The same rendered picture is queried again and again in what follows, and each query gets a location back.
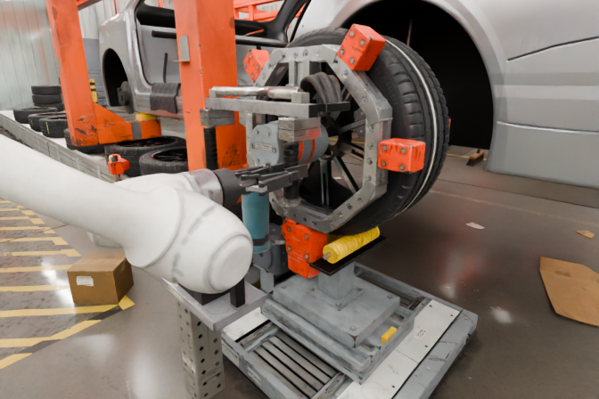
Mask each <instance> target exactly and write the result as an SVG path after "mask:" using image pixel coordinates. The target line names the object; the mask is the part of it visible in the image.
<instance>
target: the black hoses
mask: <svg viewBox="0 0 599 399"><path fill-rule="evenodd" d="M299 88H301V89H302V90H303V91H304V93H309V103H314V104H318V112H335V111H344V110H350V102H343V101H342V95H341V87H340V84H339V81H338V79H337V78H336V77H335V76H333V75H327V74H325V73H324V72H318V73H316V74H315V75H309V76H307V77H304V78H302V79H301V81H300V84H299ZM316 93H318V96H319V98H320V102H317V101H316V99H313V97H314V96H315V95H316Z"/></svg>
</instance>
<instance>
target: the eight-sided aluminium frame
mask: <svg viewBox="0 0 599 399"><path fill-rule="evenodd" d="M340 47H341V46H340V45H314V46H303V47H293V48H279V49H274V50H273V52H272V53H271V54H270V55H269V56H268V57H269V59H268V60H267V63H266V64H265V66H264V68H263V69H262V70H261V72H260V74H259V76H258V78H257V80H256V82H255V83H254V85H253V86H277V85H278V84H279V82H280V81H281V79H282V78H283V76H284V74H285V72H286V71H287V69H288V68H289V61H296V62H303V60H311V61H316V62H327V63H328V64H329V65H330V67H331V68H332V70H333V71H334V72H335V74H336V75H337V77H338V78H339V79H340V81H341V82H342V84H343V85H345V87H346V88H347V89H348V91H349V93H350V94H351V95H352V97H353V98H354V99H355V101H356V102H357V104H358V105H359V107H360V108H361V109H362V111H363V112H364V113H365V115H366V119H365V152H364V169H363V187H362V188H361V189H360V190H359V191H357V192H356V193H355V194H354V195H353V196H351V197H350V198H349V199H348V200H346V201H345V202H344V203H343V204H342V205H340V206H339V207H338V208H337V209H335V210H334V211H333V212H332V213H331V214H330V213H327V212H324V211H322V210H319V209H316V208H312V207H309V206H307V205H304V204H301V203H300V205H298V206H296V207H286V206H284V205H283V204H282V196H283V188H282V189H279V190H276V191H272V192H269V201H270V203H271V205H272V206H273V207H272V209H274V210H275V212H276V214H277V215H279V216H281V217H283V216H286V217H288V218H289V219H291V220H292V221H295V222H297V223H300V224H304V225H305V226H308V227H310V228H313V229H315V230H318V231H319V232H324V233H329V232H332V231H334V230H336V229H338V228H340V227H341V226H343V225H344V224H345V223H346V222H347V221H348V220H350V219H351V218H352V217H353V216H355V215H356V214H358V213H359V212H360V211H362V210H363V209H364V208H366V207H367V206H369V205H370V204H371V203H373V202H374V201H375V200H377V199H379V198H380V197H381V196H382V194H384V193H385V192H386V191H387V184H388V182H389V181H388V170H386V169H381V168H378V167H377V163H378V149H379V141H383V140H387V139H390V132H391V120H392V119H393V117H392V107H391V106H390V104H389V103H388V100H387V99H385V98H384V96H383V95H382V94H381V92H380V91H379V90H378V88H377V87H376V86H375V85H374V83H373V82H372V80H371V79H370V78H369V77H368V76H367V75H366V73H365V72H364V71H356V70H351V69H350V68H349V67H348V66H347V65H346V64H345V63H344V62H343V61H342V60H341V59H340V58H339V57H338V56H337V52H338V51H339V49H340ZM268 99H269V97H268V96H246V99H245V100H260V101H266V100H268ZM245 123H246V144H247V155H246V157H247V162H248V164H249V167H256V166H257V164H256V163H255V162H254V160H253V158H252V156H251V154H250V135H251V133H252V131H253V129H254V128H255V127H256V126H259V125H265V124H266V114H260V113H252V112H245ZM373 126H374V128H373Z"/></svg>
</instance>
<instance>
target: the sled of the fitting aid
mask: <svg viewBox="0 0 599 399"><path fill-rule="evenodd" d="M260 313H261V314H263V315H264V316H266V317H267V318H268V319H269V320H270V321H272V322H273V323H275V324H276V325H277V326H279V327H280V328H282V329H283V330H285V331H286V332H288V333H289V334H290V335H292V336H293V337H294V338H296V339H297V340H298V341H299V342H301V343H302V344H304V345H305V346H307V347H308V348H310V349H311V350H312V351H314V352H315V353H316V354H318V355H320V356H321V357H322V358H324V359H325V360H326V361H327V362H329V363H330V364H331V365H333V366H334V367H336V368H337V369H338V370H340V371H342V372H343V373H344V374H346V375H347V376H349V377H350V378H351V379H353V380H354V381H356V382H357V383H358V384H359V385H360V386H361V385H362V384H363V383H364V382H365V381H366V380H367V379H368V378H369V377H370V375H371V374H372V373H373V372H374V371H375V370H376V369H377V368H378V367H379V366H380V365H381V363H382V362H383V361H384V360H385V359H386V358H387V357H388V356H389V355H390V354H391V353H392V351H393V350H394V349H395V348H396V347H397V346H398V345H399V344H400V343H401V342H402V341H403V340H404V338H405V337H406V336H407V335H408V334H409V333H410V332H411V331H412V330H413V329H414V318H415V312H414V311H412V310H410V309H408V308H406V307H403V306H402V305H399V308H398V309H397V310H396V311H395V312H394V313H393V314H392V315H390V316H389V317H388V318H387V319H386V320H385V321H384V322H383V323H382V324H381V325H380V326H378V327H377V328H376V329H375V330H374V331H373V332H372V333H371V334H370V335H369V336H368V337H367V338H365V339H364V340H363V341H362V342H361V343H360V344H359V345H358V346H357V347H356V348H353V347H352V346H349V345H348V344H346V343H345V342H343V341H342V340H340V339H339V338H336V337H335V336H334V335H333V334H331V333H330V332H328V331H327V330H324V329H323V328H321V327H320V326H318V325H317V324H315V323H314V322H312V321H310V320H309V319H308V318H306V317H305V316H303V315H302V314H300V313H298V312H296V311H295V310H293V309H292V308H290V307H289V306H287V305H286V304H284V303H283V302H281V301H280V300H278V299H277V298H275V297H274V291H273V290H272V291H271V292H269V293H267V294H266V303H265V304H264V305H262V306H261V307H260Z"/></svg>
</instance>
